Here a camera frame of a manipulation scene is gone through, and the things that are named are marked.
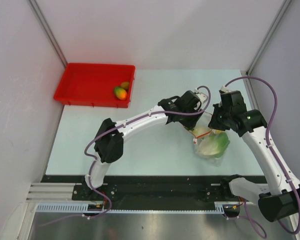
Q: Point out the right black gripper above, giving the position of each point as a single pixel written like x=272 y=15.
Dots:
x=213 y=123

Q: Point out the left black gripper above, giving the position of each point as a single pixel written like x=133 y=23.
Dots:
x=191 y=124

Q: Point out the yellow fake lemon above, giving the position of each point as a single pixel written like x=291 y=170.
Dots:
x=218 y=131

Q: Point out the green fake lettuce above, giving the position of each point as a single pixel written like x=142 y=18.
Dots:
x=213 y=145

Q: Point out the clear zip top bag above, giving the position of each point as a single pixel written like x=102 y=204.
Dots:
x=203 y=121

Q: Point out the orange green fake mango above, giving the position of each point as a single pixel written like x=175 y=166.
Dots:
x=120 y=93

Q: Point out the brown fake kiwi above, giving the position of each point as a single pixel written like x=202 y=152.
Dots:
x=125 y=85

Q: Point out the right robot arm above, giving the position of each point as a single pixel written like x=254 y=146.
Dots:
x=279 y=199

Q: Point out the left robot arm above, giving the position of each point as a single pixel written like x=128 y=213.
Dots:
x=108 y=145

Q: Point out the red plastic tray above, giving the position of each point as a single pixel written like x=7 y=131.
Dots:
x=93 y=84

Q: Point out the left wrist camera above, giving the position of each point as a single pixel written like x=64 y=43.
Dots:
x=203 y=97

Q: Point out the white slotted cable duct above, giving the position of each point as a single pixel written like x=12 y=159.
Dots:
x=90 y=208

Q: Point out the aluminium frame rail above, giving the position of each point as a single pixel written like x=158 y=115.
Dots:
x=50 y=192

